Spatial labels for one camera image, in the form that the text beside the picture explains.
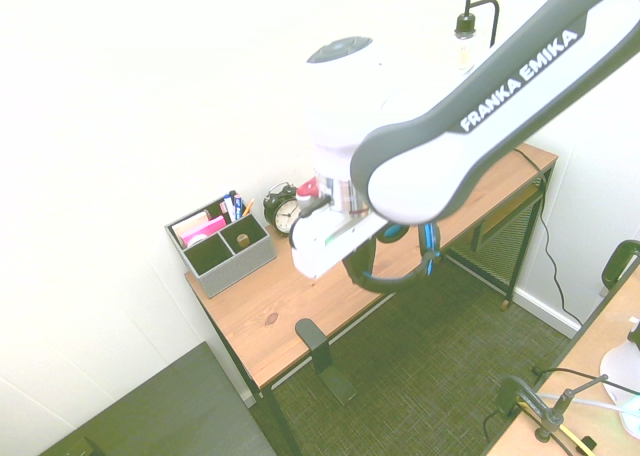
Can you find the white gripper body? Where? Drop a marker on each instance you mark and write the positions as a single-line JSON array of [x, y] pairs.
[[320, 246]]

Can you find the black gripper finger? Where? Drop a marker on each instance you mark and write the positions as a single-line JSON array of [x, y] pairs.
[[352, 268], [367, 256]]

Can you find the black blue headphone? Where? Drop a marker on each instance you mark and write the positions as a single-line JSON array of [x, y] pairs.
[[400, 282]]

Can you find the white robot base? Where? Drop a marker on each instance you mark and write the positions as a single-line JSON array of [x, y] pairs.
[[622, 368]]

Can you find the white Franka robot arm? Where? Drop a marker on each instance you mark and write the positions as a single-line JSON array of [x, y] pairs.
[[450, 151]]

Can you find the black headphone hanger clamp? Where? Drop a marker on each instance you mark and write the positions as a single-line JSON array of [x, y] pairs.
[[320, 346]]

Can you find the black twin bell alarm clock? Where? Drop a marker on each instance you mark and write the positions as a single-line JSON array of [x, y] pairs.
[[282, 216]]

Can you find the small wooden stamp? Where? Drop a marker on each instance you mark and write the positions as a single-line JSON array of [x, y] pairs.
[[243, 240]]

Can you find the orange pencil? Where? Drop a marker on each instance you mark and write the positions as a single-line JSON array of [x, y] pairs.
[[248, 208]]

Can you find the grey desk organizer box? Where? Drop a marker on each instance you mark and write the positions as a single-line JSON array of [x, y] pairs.
[[240, 268]]

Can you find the black blue marker pen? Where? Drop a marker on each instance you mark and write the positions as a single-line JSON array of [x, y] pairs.
[[231, 205]]

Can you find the pink sticky note pad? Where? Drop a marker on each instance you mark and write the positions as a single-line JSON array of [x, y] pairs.
[[202, 230]]

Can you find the brown paper note pad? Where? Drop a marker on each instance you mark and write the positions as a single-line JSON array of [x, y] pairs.
[[192, 222]]

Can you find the black c-clamp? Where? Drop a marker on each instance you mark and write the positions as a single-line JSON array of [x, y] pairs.
[[511, 390]]

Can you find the light wooden table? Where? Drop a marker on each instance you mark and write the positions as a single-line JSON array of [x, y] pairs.
[[595, 336]]

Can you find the black stand rod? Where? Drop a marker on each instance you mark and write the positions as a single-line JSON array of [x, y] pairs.
[[552, 417]]

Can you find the black desk lamp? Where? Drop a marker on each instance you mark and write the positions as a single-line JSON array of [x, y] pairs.
[[465, 23]]

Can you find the clear plastic tube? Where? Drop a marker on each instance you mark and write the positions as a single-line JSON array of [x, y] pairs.
[[590, 402]]

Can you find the yellow strip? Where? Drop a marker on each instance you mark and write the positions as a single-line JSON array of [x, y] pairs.
[[574, 437]]

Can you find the red white wrist camera mount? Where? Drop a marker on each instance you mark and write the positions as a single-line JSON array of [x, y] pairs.
[[307, 191]]

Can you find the wooden desk with black frame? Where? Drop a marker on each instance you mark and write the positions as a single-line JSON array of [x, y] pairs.
[[260, 306]]

